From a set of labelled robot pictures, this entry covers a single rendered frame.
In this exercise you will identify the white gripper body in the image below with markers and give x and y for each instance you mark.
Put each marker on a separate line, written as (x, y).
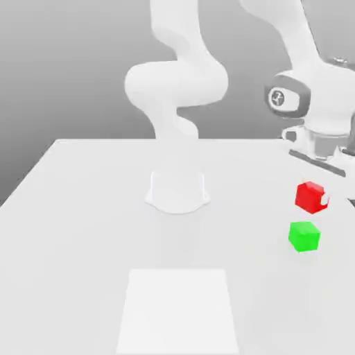
(319, 164)

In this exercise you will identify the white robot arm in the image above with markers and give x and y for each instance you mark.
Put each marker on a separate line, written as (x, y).
(177, 83)

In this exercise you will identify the small green cube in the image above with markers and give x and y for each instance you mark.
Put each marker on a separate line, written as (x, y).
(303, 237)

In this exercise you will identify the small red cube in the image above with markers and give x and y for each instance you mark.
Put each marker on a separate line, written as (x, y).
(306, 197)

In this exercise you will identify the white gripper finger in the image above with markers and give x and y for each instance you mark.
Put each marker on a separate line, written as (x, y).
(325, 199)

